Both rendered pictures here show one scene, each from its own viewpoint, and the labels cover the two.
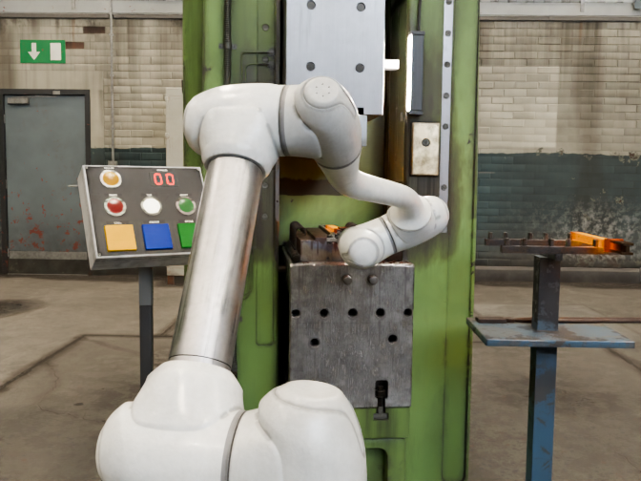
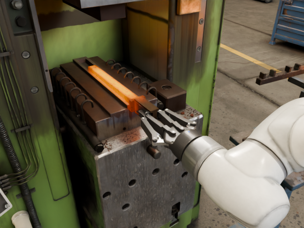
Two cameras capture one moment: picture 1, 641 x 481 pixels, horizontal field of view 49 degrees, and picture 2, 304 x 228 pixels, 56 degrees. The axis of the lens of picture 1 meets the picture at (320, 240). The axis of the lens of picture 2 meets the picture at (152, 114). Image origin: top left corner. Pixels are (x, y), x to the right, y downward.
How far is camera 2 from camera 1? 1.56 m
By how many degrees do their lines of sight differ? 38
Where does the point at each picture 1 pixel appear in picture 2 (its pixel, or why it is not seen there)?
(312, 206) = (59, 39)
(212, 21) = not seen: outside the picture
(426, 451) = not seen: hidden behind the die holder
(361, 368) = (163, 204)
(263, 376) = (66, 217)
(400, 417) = (186, 216)
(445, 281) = (197, 98)
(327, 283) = (134, 159)
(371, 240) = (286, 204)
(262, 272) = (45, 144)
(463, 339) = (203, 131)
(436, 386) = not seen: hidden behind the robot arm
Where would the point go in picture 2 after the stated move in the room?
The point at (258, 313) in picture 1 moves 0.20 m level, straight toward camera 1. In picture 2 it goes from (50, 178) to (71, 221)
